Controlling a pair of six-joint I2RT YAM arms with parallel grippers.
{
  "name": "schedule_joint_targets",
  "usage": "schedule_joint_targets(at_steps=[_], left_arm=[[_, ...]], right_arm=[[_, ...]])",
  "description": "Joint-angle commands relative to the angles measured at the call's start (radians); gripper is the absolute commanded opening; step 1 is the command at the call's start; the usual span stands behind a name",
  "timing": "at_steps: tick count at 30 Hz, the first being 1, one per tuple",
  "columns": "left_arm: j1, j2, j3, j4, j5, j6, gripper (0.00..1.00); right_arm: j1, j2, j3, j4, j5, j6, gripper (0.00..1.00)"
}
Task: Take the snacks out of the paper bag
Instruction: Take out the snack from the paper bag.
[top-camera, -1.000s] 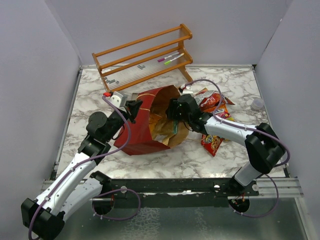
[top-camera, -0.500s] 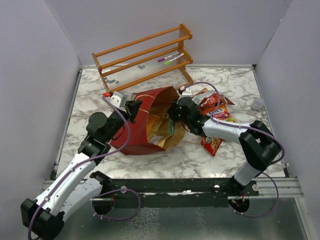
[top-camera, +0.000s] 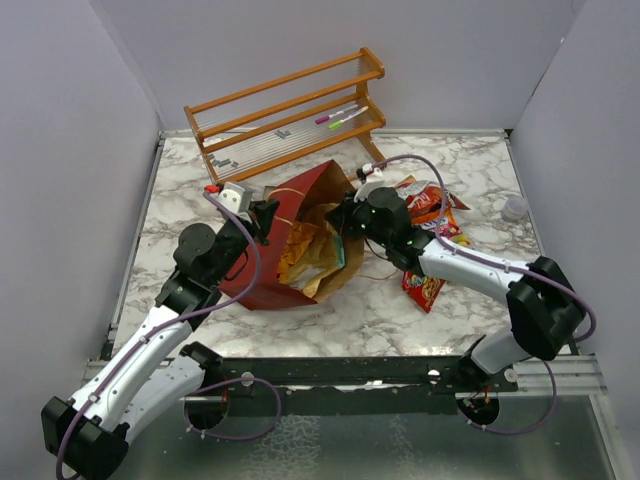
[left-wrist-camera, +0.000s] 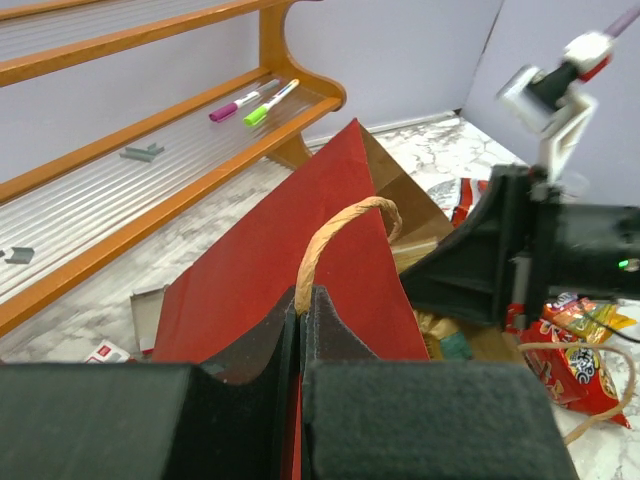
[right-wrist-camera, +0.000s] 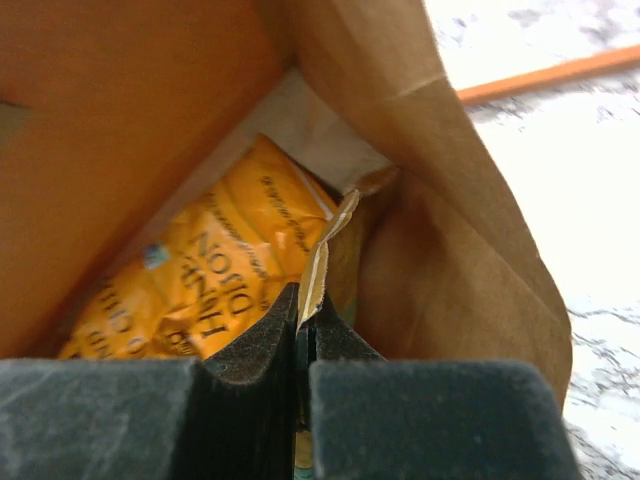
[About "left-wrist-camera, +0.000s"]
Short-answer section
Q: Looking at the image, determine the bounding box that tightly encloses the red brown paper bag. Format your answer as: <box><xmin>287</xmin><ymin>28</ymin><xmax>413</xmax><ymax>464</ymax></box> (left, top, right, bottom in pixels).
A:
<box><xmin>149</xmin><ymin>117</ymin><xmax>639</xmax><ymax>480</ymax></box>

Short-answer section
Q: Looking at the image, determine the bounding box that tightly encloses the small red snack packet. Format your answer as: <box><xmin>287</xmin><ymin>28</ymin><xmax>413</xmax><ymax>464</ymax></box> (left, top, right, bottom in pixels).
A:
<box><xmin>515</xmin><ymin>314</ymin><xmax>619</xmax><ymax>415</ymax></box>

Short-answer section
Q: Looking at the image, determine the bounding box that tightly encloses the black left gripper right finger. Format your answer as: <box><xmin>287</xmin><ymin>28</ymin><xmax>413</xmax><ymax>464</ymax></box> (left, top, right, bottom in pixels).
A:
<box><xmin>300</xmin><ymin>286</ymin><xmax>575</xmax><ymax>479</ymax></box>

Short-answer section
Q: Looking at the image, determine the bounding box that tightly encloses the red fruit candy snack bag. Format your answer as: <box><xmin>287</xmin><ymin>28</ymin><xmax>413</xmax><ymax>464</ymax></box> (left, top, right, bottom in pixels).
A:
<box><xmin>542</xmin><ymin>292</ymin><xmax>637</xmax><ymax>343</ymax></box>

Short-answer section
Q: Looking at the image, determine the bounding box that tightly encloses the purple cap marker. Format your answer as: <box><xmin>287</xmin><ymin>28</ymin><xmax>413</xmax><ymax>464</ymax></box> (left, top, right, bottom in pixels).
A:
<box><xmin>208</xmin><ymin>79</ymin><xmax>281</xmax><ymax>123</ymax></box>

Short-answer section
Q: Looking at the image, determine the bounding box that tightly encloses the green cap marker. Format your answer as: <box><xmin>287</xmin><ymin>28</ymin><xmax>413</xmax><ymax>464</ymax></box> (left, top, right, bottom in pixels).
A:
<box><xmin>243</xmin><ymin>79</ymin><xmax>300</xmax><ymax>127</ymax></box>

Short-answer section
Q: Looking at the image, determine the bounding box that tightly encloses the grey staple strip upper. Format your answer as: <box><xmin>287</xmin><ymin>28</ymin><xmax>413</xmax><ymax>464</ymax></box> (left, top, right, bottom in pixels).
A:
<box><xmin>119</xmin><ymin>143</ymin><xmax>165</xmax><ymax>163</ymax></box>

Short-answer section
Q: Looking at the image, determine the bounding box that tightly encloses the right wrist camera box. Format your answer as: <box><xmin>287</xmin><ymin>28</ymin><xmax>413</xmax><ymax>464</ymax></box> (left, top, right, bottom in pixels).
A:
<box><xmin>497</xmin><ymin>31</ymin><xmax>616</xmax><ymax>183</ymax></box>

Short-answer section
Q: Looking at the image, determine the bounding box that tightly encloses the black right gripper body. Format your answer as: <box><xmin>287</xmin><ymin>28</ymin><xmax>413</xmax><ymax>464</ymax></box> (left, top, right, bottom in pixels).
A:
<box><xmin>529</xmin><ymin>202</ymin><xmax>639</xmax><ymax>320</ymax></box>

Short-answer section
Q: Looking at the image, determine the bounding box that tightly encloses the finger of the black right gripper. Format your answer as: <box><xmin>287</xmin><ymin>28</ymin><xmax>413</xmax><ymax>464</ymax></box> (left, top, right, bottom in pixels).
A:
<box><xmin>400</xmin><ymin>165</ymin><xmax>533</xmax><ymax>328</ymax></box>

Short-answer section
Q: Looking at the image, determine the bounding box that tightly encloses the red white staple box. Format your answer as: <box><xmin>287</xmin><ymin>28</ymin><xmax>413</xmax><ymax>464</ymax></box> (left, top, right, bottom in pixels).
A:
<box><xmin>83</xmin><ymin>340</ymin><xmax>132</xmax><ymax>364</ymax></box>

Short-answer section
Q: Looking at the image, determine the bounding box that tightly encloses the grey staple strips lower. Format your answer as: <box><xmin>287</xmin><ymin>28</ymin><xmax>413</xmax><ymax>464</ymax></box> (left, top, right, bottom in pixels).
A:
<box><xmin>0</xmin><ymin>247</ymin><xmax>35</xmax><ymax>265</ymax></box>

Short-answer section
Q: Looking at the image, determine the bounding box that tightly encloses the red Doritos chip bag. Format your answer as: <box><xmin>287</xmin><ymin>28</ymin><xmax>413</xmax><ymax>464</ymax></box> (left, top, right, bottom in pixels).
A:
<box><xmin>444</xmin><ymin>177</ymin><xmax>489</xmax><ymax>228</ymax></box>

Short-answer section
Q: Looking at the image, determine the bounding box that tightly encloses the gold foil snack bag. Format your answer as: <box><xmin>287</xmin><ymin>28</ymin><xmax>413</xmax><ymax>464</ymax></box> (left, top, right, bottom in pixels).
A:
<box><xmin>414</xmin><ymin>310</ymin><xmax>473</xmax><ymax>361</ymax></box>

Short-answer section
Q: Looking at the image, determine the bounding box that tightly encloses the open staple box tray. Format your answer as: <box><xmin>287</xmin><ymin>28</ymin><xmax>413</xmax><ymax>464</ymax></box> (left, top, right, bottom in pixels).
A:
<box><xmin>130</xmin><ymin>284</ymin><xmax>168</xmax><ymax>355</ymax></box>

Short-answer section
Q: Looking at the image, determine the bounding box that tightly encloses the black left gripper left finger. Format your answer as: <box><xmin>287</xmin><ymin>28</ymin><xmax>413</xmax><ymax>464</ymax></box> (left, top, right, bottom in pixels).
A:
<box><xmin>1</xmin><ymin>293</ymin><xmax>299</xmax><ymax>479</ymax></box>

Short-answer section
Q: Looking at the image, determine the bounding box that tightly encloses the orange wooden shelf rack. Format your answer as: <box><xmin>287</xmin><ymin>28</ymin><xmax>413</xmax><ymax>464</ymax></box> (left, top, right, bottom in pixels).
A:
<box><xmin>1</xmin><ymin>1</ymin><xmax>346</xmax><ymax>333</ymax></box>

